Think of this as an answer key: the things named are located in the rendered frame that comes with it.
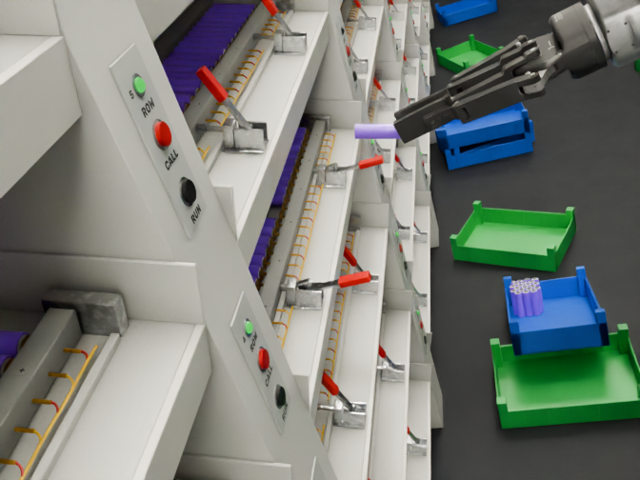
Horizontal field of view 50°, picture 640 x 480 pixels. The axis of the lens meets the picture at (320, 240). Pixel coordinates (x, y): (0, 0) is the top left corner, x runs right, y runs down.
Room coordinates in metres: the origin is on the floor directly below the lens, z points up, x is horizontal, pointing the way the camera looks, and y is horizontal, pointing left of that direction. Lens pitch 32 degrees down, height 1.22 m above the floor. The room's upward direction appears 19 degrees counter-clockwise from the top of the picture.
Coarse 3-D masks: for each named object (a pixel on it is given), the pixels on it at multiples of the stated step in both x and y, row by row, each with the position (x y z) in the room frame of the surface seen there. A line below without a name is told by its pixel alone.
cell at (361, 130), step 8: (360, 128) 0.76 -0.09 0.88; (368, 128) 0.76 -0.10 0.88; (376, 128) 0.75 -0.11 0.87; (384, 128) 0.75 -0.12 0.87; (392, 128) 0.75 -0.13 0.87; (360, 136) 0.76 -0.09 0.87; (368, 136) 0.75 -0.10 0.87; (376, 136) 0.75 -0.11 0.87; (384, 136) 0.75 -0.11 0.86; (392, 136) 0.75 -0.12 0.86
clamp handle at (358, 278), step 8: (360, 272) 0.61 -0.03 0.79; (368, 272) 0.60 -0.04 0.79; (336, 280) 0.61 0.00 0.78; (344, 280) 0.60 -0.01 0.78; (352, 280) 0.60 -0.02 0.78; (360, 280) 0.60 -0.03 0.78; (368, 280) 0.59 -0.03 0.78; (312, 288) 0.62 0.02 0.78; (320, 288) 0.61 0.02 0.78; (328, 288) 0.61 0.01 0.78
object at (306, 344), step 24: (312, 120) 1.04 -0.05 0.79; (336, 120) 1.05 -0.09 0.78; (360, 120) 1.04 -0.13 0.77; (336, 144) 0.99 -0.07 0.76; (360, 144) 1.03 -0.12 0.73; (336, 192) 0.85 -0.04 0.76; (312, 216) 0.79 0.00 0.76; (336, 216) 0.79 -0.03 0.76; (312, 240) 0.74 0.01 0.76; (336, 240) 0.73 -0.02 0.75; (312, 264) 0.69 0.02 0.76; (336, 264) 0.69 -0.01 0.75; (336, 288) 0.69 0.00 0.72; (312, 312) 0.60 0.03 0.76; (288, 336) 0.57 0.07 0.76; (312, 336) 0.57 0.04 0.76; (288, 360) 0.54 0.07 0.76; (312, 360) 0.53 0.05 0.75; (312, 384) 0.50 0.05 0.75; (312, 408) 0.48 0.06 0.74
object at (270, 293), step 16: (320, 128) 1.01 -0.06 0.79; (320, 144) 0.97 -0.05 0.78; (304, 160) 0.91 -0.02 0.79; (304, 176) 0.86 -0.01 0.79; (304, 192) 0.82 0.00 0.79; (320, 192) 0.84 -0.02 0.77; (288, 208) 0.78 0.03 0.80; (304, 208) 0.80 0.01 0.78; (288, 224) 0.75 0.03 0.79; (288, 240) 0.71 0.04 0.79; (272, 256) 0.68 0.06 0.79; (288, 256) 0.68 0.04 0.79; (304, 256) 0.69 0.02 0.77; (272, 272) 0.65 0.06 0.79; (272, 288) 0.62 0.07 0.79; (272, 304) 0.60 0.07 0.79; (272, 320) 0.59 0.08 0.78; (288, 320) 0.59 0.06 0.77
